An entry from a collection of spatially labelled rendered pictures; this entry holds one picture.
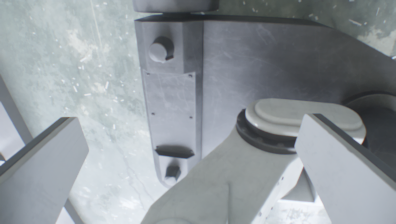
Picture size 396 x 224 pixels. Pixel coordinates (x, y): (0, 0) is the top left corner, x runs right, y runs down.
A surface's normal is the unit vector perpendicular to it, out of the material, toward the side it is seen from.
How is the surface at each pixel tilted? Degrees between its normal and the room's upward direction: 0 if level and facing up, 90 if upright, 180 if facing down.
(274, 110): 90
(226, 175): 90
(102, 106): 0
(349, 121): 90
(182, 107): 0
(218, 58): 0
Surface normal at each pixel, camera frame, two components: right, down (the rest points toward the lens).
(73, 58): -0.17, 0.51
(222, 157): 0.00, -0.86
